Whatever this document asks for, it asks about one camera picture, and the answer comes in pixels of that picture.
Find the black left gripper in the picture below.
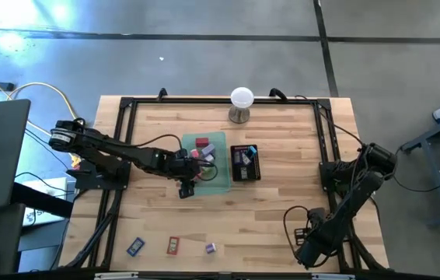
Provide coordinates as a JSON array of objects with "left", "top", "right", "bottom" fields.
[{"left": 172, "top": 149, "right": 214, "bottom": 184}]

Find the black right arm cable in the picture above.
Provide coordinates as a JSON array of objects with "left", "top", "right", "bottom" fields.
[{"left": 282, "top": 205, "right": 310, "bottom": 270}]

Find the blue digital clock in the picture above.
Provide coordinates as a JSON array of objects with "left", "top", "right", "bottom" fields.
[{"left": 126, "top": 236, "right": 146, "bottom": 257}]

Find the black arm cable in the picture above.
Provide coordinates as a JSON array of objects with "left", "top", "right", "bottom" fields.
[
  {"left": 282, "top": 205, "right": 310, "bottom": 270},
  {"left": 132, "top": 134, "right": 219, "bottom": 183}
]

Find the black aluminium table frame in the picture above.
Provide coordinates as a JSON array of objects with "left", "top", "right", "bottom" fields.
[{"left": 59, "top": 95, "right": 390, "bottom": 273}]

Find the yellow cable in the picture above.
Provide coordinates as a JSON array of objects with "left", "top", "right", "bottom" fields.
[{"left": 0, "top": 65, "right": 85, "bottom": 135}]

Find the white bulb table lamp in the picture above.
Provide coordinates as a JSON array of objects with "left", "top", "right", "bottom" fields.
[{"left": 228, "top": 86, "right": 256, "bottom": 124}]

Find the black slotted plastic basket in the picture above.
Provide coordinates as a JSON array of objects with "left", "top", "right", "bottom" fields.
[{"left": 230, "top": 144, "right": 262, "bottom": 183}]

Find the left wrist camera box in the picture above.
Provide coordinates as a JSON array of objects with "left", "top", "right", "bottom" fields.
[{"left": 178, "top": 181, "right": 196, "bottom": 200}]

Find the black floor cable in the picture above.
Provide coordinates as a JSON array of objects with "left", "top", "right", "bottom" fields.
[{"left": 393, "top": 147, "right": 440, "bottom": 194}]

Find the long black cable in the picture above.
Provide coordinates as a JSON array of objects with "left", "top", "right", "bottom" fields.
[{"left": 295, "top": 94, "right": 365, "bottom": 147}]

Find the red digital clock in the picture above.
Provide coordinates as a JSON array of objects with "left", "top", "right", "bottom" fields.
[{"left": 166, "top": 236, "right": 181, "bottom": 256}]

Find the silver aluminium bar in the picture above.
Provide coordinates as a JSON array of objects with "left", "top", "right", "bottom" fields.
[
  {"left": 311, "top": 272, "right": 356, "bottom": 280},
  {"left": 94, "top": 271, "right": 140, "bottom": 280}
]

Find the grey steel table frame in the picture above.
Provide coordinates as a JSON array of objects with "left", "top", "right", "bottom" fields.
[{"left": 400, "top": 107, "right": 440, "bottom": 229}]

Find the white cardboard box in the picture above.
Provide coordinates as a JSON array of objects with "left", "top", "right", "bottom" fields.
[{"left": 20, "top": 177, "right": 70, "bottom": 227}]

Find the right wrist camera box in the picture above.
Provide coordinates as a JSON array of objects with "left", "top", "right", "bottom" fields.
[{"left": 306, "top": 207, "right": 327, "bottom": 226}]

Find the teal translucent plastic bin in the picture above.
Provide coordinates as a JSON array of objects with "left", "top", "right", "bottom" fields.
[{"left": 180, "top": 131, "right": 232, "bottom": 196}]

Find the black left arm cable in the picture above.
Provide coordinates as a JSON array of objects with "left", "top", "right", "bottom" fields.
[{"left": 132, "top": 134, "right": 219, "bottom": 183}]

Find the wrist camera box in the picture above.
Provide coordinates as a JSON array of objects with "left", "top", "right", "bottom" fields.
[
  {"left": 306, "top": 207, "right": 327, "bottom": 226},
  {"left": 178, "top": 181, "right": 196, "bottom": 200}
]

